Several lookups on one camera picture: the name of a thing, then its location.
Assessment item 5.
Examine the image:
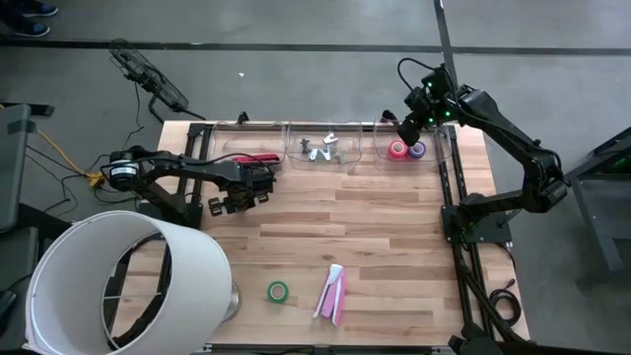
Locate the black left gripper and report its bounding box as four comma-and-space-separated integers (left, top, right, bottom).
207, 161, 278, 218

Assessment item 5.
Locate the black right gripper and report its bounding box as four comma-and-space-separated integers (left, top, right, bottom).
395, 66, 457, 148

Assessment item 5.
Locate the red tape roll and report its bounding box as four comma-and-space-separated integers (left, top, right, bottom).
386, 139, 409, 162

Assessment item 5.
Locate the black and red stapler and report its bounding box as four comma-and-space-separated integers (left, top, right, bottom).
231, 153, 283, 167

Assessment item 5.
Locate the green tape roll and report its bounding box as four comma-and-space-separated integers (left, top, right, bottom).
267, 280, 291, 305

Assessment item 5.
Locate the pink and white stapler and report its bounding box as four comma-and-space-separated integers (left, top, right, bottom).
312, 263, 348, 328

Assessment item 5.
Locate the clear plastic bin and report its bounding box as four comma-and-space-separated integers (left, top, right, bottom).
372, 117, 455, 172
211, 120, 288, 169
285, 120, 365, 175

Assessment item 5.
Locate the white lamp shade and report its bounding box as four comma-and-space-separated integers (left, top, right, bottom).
23, 209, 235, 355

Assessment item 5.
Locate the silver metal lamp base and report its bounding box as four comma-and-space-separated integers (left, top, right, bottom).
221, 281, 244, 323

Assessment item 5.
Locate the grey metal side table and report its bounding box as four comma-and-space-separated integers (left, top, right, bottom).
564, 125, 631, 277

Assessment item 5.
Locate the grey desk with black legs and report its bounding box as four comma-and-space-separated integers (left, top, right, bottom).
0, 102, 55, 233

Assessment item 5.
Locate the person's shoe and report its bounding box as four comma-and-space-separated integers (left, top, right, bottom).
19, 0, 59, 19
8, 19, 51, 38

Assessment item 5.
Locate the black aluminium table frame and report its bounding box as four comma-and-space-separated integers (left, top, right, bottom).
177, 120, 531, 355

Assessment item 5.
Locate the yellow cable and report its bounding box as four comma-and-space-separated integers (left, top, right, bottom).
0, 102, 107, 189

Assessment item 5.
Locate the black wire floor fan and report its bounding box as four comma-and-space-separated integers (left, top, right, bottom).
107, 37, 206, 122

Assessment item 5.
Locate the coiled black cable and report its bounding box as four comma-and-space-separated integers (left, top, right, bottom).
487, 278, 523, 327

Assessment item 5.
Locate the black camera stand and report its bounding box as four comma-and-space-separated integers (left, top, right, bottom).
446, 322, 502, 355

